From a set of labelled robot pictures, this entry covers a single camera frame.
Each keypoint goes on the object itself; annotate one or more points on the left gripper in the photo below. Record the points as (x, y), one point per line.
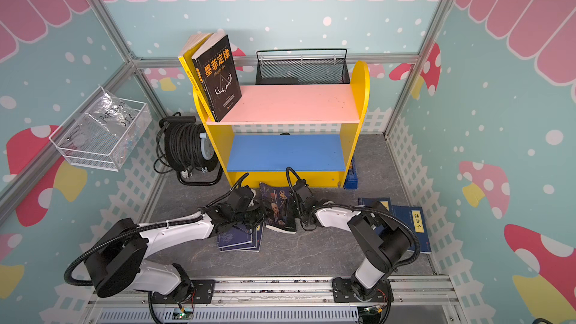
(259, 206)

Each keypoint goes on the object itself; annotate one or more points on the old man cover book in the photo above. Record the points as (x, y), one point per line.
(280, 214)

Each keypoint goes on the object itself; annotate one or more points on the dark blue thread-bound book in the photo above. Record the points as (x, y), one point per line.
(236, 236)

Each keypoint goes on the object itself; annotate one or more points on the black antler cover book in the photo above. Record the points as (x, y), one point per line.
(216, 71)

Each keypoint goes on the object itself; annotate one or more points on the yellow cartoon cover book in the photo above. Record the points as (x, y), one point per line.
(185, 57)

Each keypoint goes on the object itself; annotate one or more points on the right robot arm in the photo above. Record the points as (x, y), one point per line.
(386, 242)

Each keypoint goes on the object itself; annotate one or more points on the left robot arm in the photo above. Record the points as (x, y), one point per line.
(119, 261)

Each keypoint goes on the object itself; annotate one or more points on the dark blue bagua cover book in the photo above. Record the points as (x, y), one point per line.
(258, 238)

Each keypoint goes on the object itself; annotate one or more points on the blue crate behind shelf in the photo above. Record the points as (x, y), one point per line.
(351, 181)

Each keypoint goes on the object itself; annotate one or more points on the yellow bookshelf pink blue shelves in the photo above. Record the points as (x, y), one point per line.
(312, 128)

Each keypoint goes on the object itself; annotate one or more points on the blue book yellow label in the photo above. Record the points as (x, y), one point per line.
(376, 203)

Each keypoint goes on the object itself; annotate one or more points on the dark blue book far right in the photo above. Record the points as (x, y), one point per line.
(414, 218)

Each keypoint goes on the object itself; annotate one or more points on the clear plastic bag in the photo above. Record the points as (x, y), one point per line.
(110, 117)

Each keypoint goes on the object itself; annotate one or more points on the black cable reel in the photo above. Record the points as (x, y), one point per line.
(183, 147)

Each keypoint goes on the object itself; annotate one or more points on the black wire mesh basket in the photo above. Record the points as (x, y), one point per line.
(302, 67)

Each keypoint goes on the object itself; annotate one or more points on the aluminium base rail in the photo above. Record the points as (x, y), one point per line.
(315, 299)

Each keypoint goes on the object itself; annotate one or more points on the white wire wall basket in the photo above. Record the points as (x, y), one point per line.
(79, 148)

